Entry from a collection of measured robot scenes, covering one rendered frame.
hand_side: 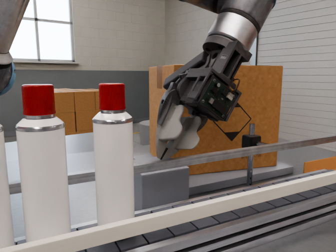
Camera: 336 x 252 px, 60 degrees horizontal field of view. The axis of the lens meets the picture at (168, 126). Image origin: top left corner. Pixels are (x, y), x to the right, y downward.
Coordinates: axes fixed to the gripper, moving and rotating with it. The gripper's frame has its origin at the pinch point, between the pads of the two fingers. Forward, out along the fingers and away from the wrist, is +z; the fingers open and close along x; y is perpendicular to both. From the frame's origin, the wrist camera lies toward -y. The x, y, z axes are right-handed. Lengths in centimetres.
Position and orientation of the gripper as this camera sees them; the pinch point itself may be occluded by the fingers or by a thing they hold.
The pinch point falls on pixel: (161, 151)
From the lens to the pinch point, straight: 48.3
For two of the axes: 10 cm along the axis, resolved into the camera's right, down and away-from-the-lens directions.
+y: 4.7, 1.4, -8.7
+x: 7.4, 4.7, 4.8
